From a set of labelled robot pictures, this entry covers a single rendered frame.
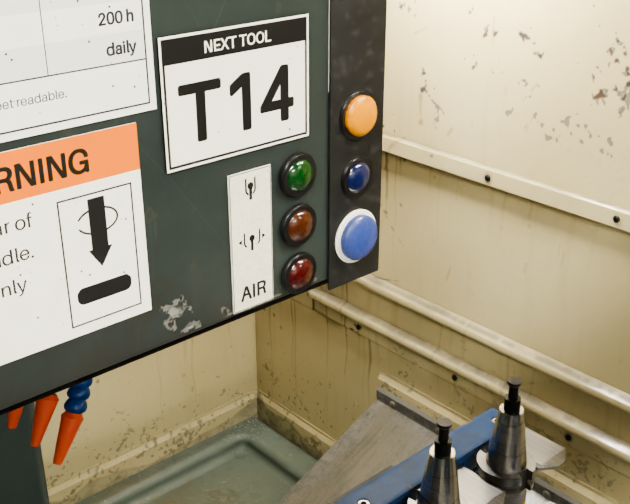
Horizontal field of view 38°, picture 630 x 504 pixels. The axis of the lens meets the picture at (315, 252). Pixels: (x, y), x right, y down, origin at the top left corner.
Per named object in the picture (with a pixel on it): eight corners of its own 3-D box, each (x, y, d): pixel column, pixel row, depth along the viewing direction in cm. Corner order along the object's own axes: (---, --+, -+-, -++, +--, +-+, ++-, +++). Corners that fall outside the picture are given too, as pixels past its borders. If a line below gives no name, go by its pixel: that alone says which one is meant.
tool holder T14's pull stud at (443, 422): (439, 444, 92) (441, 414, 90) (454, 450, 91) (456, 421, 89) (430, 452, 90) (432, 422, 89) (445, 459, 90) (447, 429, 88)
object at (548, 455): (575, 457, 103) (575, 451, 103) (547, 477, 100) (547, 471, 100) (523, 429, 108) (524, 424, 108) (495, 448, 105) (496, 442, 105)
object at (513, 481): (503, 455, 105) (505, 436, 104) (544, 482, 101) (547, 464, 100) (463, 476, 102) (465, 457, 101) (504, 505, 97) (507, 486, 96)
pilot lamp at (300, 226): (316, 239, 56) (316, 205, 55) (289, 248, 55) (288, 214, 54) (310, 236, 57) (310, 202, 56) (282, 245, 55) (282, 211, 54)
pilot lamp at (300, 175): (316, 189, 55) (316, 154, 54) (288, 198, 54) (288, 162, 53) (310, 187, 55) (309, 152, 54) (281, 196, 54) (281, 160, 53)
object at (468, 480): (514, 500, 97) (515, 494, 96) (482, 524, 93) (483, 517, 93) (462, 469, 101) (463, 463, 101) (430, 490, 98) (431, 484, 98)
